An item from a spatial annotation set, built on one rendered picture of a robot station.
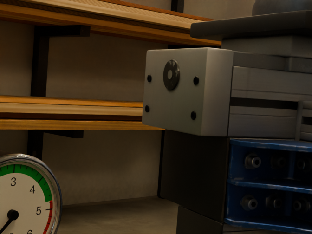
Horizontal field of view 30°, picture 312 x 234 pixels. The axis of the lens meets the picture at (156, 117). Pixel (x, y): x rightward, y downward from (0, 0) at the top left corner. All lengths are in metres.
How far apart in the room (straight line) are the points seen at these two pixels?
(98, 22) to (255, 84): 2.23
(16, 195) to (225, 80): 0.34
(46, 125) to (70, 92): 0.70
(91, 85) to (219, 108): 2.85
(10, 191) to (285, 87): 0.41
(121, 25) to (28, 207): 2.62
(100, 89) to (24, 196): 3.16
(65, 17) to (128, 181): 1.35
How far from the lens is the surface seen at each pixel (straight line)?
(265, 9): 0.72
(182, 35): 3.20
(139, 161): 3.73
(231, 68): 0.61
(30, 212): 0.32
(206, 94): 0.59
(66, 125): 2.73
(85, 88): 3.40
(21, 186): 0.31
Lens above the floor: 0.73
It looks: 3 degrees down
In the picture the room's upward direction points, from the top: 4 degrees clockwise
